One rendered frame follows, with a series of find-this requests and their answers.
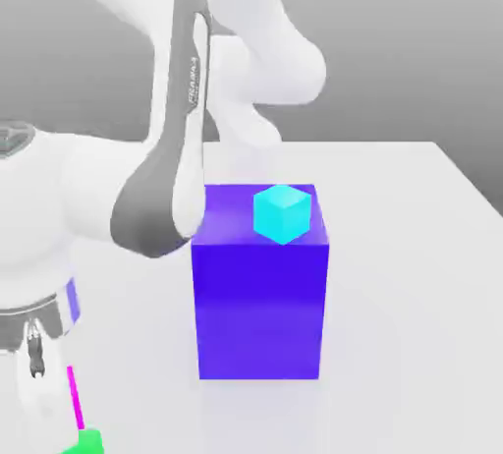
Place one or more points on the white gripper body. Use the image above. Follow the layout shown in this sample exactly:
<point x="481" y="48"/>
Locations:
<point x="51" y="407"/>

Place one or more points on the small magenta cube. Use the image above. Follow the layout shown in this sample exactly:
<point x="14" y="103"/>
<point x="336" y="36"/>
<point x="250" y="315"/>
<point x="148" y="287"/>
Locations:
<point x="75" y="399"/>

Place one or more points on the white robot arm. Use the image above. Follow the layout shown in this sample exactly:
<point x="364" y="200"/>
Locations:
<point x="43" y="206"/>

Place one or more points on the small green cube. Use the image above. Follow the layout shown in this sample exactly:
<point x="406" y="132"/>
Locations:
<point x="88" y="442"/>

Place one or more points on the small cyan cube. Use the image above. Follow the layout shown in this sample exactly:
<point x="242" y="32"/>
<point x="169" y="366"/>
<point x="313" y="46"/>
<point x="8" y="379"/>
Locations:
<point x="281" y="214"/>

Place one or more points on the large purple box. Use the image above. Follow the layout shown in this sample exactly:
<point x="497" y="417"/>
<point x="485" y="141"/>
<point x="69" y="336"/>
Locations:
<point x="259" y="312"/>

